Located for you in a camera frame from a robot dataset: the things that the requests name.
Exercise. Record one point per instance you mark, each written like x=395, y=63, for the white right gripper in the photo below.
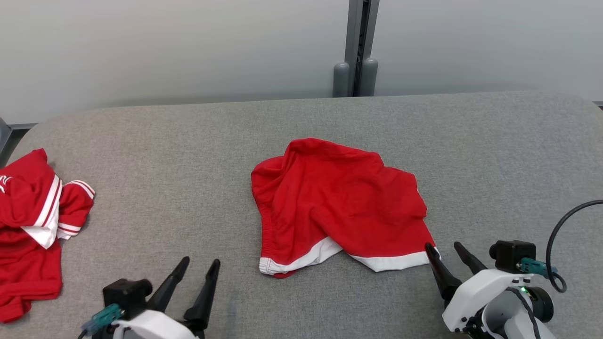
x=480, y=294

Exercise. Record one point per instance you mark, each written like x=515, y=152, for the red basketball jersey number 23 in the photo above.
x=28, y=235

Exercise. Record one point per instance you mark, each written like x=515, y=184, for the grey cylinder bumper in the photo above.
x=370, y=79
x=341, y=82

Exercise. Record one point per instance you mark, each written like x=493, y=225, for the grey metal frame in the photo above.
x=4, y=136

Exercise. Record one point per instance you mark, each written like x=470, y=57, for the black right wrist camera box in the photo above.
x=513, y=254

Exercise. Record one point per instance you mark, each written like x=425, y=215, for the red shorts with white hem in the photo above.
x=339, y=202

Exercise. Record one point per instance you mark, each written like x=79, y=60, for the grey metal wall post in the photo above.
x=362, y=33

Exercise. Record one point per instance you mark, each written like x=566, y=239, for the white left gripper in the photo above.
x=150, y=327

